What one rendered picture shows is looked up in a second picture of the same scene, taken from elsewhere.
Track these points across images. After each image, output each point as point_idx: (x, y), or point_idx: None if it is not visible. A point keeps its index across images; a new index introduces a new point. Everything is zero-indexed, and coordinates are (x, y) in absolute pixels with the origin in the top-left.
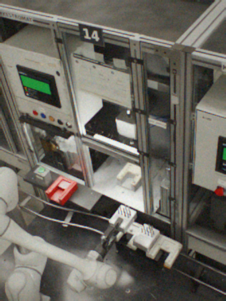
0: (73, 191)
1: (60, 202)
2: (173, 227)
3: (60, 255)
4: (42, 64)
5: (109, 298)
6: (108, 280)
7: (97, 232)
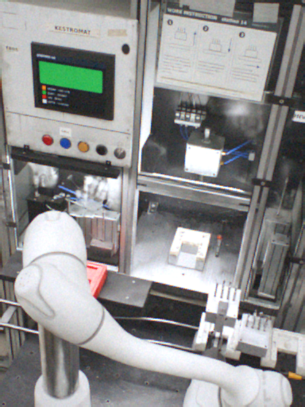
0: (102, 283)
1: None
2: (283, 314)
3: (198, 363)
4: (94, 33)
5: None
6: (287, 397)
7: (159, 343)
